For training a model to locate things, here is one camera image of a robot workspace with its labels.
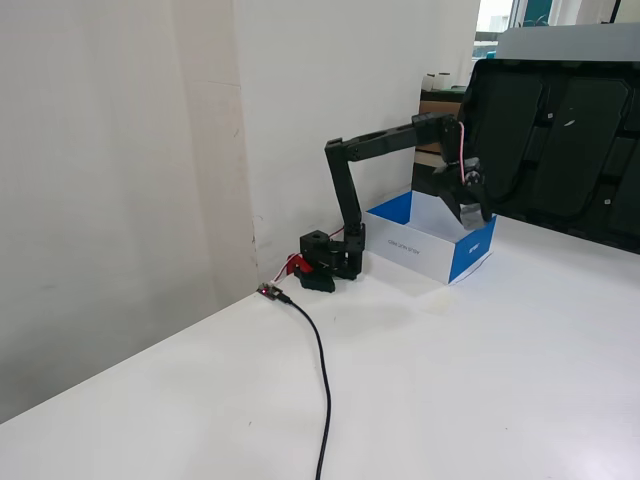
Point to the white jar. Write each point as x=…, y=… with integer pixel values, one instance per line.
x=444, y=81
x=429, y=81

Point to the blue white cardboard box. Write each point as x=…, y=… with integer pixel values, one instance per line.
x=470, y=255

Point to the small controller board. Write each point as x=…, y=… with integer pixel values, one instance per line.
x=270, y=291

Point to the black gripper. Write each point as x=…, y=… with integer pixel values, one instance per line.
x=461, y=192

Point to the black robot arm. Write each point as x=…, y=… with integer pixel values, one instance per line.
x=345, y=200

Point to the brown cardboard box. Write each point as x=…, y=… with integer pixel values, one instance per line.
x=437, y=106

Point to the gray flat panel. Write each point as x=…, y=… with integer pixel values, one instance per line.
x=575, y=42

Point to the black plastic tray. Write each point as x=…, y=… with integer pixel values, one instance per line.
x=575, y=150

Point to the light wooden board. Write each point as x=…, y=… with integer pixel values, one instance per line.
x=429, y=159

